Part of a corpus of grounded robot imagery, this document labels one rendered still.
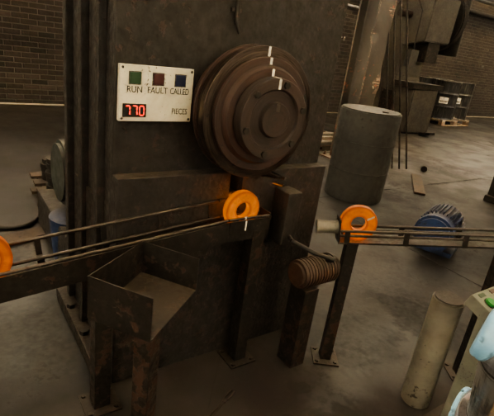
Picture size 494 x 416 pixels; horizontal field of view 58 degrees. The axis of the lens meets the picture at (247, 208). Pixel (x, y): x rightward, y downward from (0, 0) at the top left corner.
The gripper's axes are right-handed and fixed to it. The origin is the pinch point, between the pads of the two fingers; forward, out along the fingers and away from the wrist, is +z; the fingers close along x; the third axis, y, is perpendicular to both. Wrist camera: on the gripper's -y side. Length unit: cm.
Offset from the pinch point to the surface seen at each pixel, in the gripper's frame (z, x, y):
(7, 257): 27, -142, -74
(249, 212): 23, -57, -74
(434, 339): 38.5, -2.5, -4.2
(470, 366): 37.1, 1.7, 10.4
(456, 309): 22.8, 0.3, -6.7
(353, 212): 15, -17, -57
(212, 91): -22, -80, -87
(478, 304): 11.4, -4.8, -1.3
